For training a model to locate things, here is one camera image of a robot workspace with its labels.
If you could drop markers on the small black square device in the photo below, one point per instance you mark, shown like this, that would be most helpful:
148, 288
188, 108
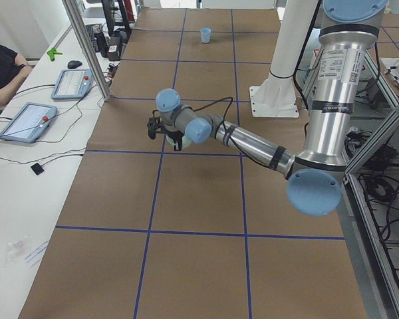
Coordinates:
37, 168

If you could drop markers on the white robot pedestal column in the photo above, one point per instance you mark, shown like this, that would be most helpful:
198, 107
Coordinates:
276, 97

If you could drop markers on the aluminium frame post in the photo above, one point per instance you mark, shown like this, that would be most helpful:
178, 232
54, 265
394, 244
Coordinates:
83, 39

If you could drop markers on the far teach pendant tablet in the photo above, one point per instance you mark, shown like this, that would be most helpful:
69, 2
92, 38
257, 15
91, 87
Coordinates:
72, 84

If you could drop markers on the clear plastic bag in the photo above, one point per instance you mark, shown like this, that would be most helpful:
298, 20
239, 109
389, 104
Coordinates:
16, 249

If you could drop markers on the black computer monitor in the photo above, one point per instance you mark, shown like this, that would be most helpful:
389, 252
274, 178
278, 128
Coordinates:
116, 15

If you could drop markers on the light blue cup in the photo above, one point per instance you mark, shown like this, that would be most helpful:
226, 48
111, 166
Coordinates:
205, 35

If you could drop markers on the near teach pendant tablet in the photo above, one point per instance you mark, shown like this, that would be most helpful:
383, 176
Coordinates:
29, 123

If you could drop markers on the green plastic clip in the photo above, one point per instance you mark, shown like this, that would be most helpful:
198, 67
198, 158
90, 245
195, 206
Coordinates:
52, 53

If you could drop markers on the black box with label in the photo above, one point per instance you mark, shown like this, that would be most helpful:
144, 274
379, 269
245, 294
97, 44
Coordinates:
114, 49

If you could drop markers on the teach pendant tablet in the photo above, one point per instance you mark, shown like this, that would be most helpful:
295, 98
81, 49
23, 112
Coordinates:
72, 84
29, 123

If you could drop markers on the mint green bowl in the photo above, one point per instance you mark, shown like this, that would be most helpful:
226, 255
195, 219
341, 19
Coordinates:
186, 142

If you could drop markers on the black computer mouse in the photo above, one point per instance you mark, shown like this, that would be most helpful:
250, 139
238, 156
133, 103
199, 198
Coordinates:
73, 64

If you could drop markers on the seated person in black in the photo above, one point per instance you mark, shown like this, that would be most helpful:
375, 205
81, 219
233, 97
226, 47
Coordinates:
14, 70

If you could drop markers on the black water bottle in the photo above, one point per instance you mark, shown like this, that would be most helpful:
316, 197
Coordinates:
101, 43

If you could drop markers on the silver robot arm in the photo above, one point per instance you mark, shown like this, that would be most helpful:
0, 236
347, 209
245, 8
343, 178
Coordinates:
314, 175

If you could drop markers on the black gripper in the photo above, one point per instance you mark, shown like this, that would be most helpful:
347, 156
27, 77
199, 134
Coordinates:
173, 135

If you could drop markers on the aluminium frame rack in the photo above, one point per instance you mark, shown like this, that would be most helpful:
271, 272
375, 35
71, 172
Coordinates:
370, 212

